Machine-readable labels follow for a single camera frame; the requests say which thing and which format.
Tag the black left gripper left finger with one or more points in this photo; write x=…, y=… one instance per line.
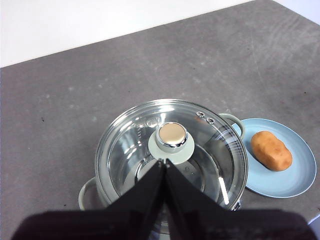
x=112, y=222

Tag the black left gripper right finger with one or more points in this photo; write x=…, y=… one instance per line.
x=212, y=225

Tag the brown potato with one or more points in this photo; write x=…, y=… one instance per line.
x=271, y=151

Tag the glass lid with green knob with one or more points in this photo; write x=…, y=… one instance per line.
x=172, y=137

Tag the pale green electric steamer pot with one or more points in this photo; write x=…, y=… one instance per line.
x=83, y=195

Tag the blue round plate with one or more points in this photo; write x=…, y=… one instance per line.
x=275, y=185

